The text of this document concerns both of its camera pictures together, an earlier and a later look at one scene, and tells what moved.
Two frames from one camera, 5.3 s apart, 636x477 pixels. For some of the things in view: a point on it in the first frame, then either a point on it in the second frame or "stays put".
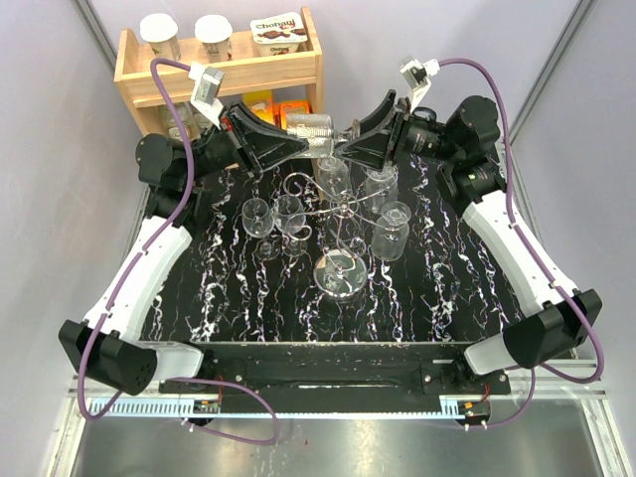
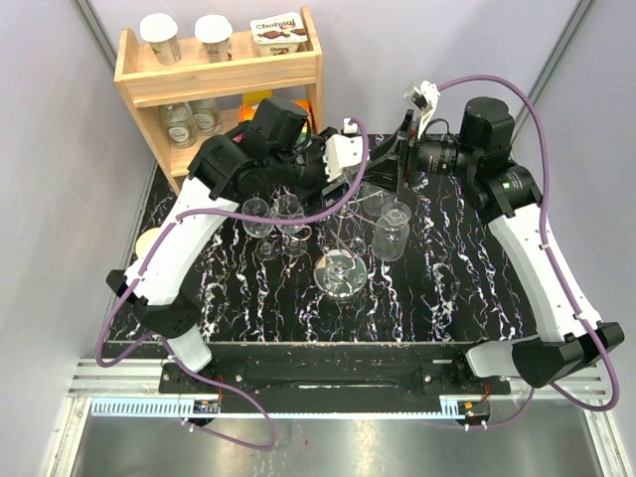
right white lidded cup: x=215 y=32 stays put
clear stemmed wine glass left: x=258 y=222 stays put
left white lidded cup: x=160 y=31 stays put
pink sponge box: x=262 y=104 stays put
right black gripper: x=376 y=142 -> x=385 y=172
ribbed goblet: x=317 y=129 -> x=350 y=175
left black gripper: x=258 y=145 -> x=334 y=195
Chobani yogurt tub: x=280 y=34 stays put
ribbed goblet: x=391 y=232 stays put
